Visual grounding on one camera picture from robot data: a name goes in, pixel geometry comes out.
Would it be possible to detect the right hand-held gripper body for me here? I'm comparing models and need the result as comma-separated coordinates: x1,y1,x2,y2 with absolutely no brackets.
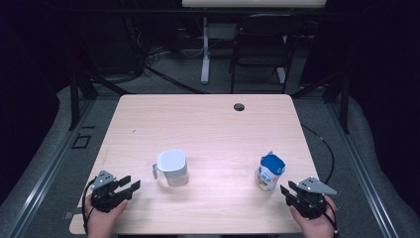
289,177,338,220

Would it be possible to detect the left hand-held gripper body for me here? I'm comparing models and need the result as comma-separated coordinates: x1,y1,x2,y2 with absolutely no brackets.
90,170,133,213

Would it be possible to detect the clear plastic container white lid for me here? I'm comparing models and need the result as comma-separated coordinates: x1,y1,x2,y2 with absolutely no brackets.
152,149,190,187

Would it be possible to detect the person's right hand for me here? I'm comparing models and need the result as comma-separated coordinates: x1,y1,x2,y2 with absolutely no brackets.
289,194,340,238

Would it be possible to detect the person's left hand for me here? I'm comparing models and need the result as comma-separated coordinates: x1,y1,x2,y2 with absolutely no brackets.
84,193,129,238

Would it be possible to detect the black metal stand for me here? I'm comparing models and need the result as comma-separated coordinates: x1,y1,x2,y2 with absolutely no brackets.
290,70,351,135
67,65,133,132

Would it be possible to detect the black folding chair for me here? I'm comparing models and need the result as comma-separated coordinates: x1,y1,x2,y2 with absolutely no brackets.
229,13,306,94

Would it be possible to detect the white desk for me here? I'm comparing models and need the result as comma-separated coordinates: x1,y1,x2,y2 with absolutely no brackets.
181,0,328,85

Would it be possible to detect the left hand-held gripper cable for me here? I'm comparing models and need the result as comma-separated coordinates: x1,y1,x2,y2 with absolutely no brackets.
81,178,97,234

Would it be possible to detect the hand-held gripper cable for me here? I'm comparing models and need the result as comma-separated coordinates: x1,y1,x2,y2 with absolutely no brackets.
308,197,341,238
81,178,97,234

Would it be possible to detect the right hand-held gripper cable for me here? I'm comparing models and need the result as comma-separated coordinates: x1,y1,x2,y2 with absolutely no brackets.
308,197,341,238

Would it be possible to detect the gray metal bracket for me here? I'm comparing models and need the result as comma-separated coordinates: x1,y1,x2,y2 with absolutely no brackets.
62,211,83,221

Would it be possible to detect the thin black floor cable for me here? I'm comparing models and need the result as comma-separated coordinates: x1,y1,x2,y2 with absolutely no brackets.
300,123,336,185

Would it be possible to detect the gray floor rail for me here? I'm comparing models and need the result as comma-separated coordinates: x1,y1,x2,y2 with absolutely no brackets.
6,98,97,238
326,102,400,238

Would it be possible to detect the black floor socket frame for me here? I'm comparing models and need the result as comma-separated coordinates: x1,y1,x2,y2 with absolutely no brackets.
70,133,93,150

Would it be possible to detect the bundle of floor cables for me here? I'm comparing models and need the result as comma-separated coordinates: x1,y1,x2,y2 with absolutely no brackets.
132,46,207,95

